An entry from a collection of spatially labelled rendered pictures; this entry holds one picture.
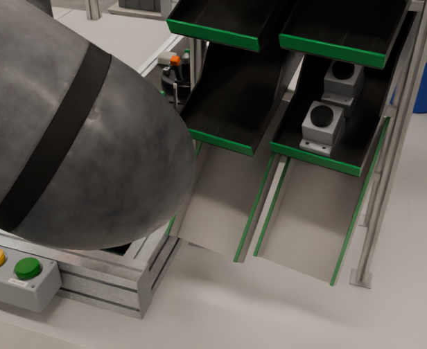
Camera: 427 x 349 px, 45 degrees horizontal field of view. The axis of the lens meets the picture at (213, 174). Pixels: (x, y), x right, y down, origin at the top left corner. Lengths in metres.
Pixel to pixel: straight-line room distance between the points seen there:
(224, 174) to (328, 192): 0.17
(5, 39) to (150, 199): 0.11
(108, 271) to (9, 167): 0.66
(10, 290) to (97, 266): 0.15
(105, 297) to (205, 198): 0.25
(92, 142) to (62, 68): 0.04
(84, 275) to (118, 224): 0.67
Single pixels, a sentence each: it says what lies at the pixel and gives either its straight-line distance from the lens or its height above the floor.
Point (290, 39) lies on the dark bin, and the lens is 0.66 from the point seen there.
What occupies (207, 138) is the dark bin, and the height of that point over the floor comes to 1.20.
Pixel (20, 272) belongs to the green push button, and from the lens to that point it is 0.92.
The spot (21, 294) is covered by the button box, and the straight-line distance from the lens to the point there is 0.94.
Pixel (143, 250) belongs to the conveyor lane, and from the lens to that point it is 0.93.
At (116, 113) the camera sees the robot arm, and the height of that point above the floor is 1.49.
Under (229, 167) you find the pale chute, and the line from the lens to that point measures 0.89.
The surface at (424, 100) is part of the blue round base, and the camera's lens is 1.59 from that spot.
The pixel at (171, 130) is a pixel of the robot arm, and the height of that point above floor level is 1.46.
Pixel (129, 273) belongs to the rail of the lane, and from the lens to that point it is 0.89.
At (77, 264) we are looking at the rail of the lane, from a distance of 0.92.
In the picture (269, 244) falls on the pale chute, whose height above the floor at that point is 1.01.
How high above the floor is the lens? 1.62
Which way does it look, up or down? 37 degrees down
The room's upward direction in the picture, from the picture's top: straight up
